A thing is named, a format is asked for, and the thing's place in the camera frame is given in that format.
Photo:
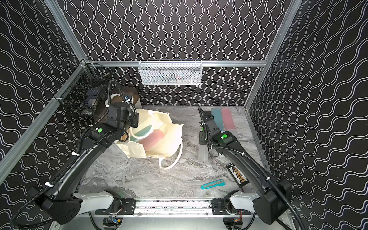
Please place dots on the black card with brown items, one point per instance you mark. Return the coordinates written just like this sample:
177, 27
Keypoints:
237, 175

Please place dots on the brown lidded storage box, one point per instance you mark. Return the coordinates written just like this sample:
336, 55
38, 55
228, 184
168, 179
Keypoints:
101, 102

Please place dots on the black wire basket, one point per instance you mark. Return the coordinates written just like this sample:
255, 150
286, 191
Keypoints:
86, 91

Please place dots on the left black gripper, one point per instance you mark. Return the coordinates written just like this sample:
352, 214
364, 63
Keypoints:
133, 120

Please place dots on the grey pencil case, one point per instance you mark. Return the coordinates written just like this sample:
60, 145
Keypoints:
203, 153

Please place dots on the white wire mesh basket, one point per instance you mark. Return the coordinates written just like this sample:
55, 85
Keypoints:
171, 72

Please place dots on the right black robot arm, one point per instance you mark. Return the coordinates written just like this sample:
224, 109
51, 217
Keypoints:
273, 196

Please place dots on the green pencil case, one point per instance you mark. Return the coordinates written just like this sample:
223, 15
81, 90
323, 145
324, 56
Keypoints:
141, 134

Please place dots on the teal translucent pencil case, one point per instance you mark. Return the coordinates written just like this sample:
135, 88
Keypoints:
217, 115

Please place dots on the teal utility knife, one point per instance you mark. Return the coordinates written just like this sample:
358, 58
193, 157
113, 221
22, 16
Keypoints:
213, 184

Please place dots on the pink pencil case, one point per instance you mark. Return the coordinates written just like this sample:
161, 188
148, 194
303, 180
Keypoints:
227, 119
152, 139

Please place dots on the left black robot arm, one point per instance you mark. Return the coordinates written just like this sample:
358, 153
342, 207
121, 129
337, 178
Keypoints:
57, 197

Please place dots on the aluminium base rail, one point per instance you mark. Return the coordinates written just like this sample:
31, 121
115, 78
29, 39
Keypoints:
187, 207

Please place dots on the cream canvas tote bag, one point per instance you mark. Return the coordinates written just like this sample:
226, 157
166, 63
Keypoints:
168, 150

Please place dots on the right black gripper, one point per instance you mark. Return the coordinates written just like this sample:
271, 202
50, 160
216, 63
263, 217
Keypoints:
201, 140

